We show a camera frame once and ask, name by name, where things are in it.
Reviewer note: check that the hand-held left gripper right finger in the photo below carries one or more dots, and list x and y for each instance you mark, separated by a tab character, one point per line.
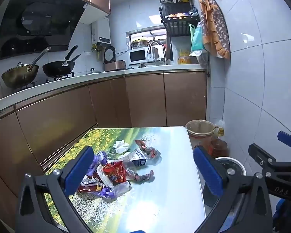
208	174

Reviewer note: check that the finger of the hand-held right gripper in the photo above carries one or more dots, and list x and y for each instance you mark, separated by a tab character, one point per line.
259	154
289	140

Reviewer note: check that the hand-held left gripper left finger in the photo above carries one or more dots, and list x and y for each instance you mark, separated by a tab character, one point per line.
80	167

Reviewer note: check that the purple snack wrapper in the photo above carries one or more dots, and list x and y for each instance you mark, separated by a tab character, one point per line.
100	159
109	194

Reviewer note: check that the white plastic bag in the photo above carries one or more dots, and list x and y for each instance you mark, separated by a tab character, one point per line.
104	178

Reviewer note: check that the white rimmed trash can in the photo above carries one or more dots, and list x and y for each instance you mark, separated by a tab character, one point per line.
235	166

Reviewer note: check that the red snack bag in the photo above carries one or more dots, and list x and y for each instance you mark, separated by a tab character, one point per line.
114	171

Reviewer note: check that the white tissue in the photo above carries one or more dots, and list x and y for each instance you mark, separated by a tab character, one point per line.
121	146

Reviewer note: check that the blue and white carton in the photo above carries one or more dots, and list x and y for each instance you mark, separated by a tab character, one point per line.
138	159

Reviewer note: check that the red and dark wrapper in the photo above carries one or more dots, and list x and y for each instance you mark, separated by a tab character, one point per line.
151	150

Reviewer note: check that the clear wrapper with red print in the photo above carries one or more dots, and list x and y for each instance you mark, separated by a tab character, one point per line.
144	176

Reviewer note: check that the amber cooking oil bottle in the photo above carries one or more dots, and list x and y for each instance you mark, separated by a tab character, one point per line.
218	148

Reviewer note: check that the beige waste bin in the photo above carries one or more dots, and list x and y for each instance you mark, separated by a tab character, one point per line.
196	139

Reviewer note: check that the white kitchen countertop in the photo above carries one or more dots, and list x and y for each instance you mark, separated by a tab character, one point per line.
87	77

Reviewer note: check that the gas stove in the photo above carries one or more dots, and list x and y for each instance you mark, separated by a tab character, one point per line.
63	76

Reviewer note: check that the steel pot lid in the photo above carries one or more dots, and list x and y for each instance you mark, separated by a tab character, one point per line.
94	72

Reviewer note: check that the black frying pan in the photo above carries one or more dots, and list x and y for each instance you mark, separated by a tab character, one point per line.
58	68

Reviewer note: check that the rose gold rice cooker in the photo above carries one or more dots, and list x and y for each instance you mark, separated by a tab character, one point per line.
115	65

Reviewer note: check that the brass wok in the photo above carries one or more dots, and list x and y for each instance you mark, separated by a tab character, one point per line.
17	76

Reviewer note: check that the translucent plastic bag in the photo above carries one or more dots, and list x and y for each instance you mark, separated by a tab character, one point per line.
198	56

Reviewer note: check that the yellow detergent bottle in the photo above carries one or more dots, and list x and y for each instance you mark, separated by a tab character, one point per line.
184	57

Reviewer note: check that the white microwave oven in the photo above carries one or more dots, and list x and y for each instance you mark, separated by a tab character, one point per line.
137	55

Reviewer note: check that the green plastic bag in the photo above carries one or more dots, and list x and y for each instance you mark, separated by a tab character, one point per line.
196	38

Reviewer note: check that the steel kitchen faucet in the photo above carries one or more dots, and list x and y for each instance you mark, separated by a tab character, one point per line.
163	51

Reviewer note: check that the floral orange trimmed apron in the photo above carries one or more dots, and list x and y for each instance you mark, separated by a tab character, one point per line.
215	29

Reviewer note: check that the steel pot with lid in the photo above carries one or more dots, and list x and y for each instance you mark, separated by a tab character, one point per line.
140	43

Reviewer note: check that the white water heater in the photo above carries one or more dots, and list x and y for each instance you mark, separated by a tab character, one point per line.
103	29

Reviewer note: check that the black range hood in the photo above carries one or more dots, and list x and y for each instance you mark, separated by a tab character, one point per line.
38	24

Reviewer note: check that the black dish rack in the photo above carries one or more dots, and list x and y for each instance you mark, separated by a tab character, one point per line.
179	26

